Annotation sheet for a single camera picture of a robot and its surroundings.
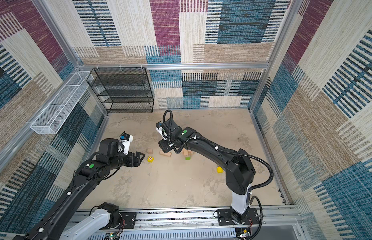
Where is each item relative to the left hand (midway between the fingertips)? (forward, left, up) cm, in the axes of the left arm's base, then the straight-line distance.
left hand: (138, 152), depth 76 cm
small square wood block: (+10, -1, -17) cm, 20 cm away
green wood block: (+6, -25, -18) cm, 32 cm away
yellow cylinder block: (-2, -44, -18) cm, 47 cm away
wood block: (+8, -13, -18) cm, 24 cm away
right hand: (+5, -14, -3) cm, 15 cm away
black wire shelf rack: (+52, +21, -1) cm, 56 cm away
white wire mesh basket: (+10, +39, +14) cm, 42 cm away
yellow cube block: (+4, -2, -17) cm, 17 cm away
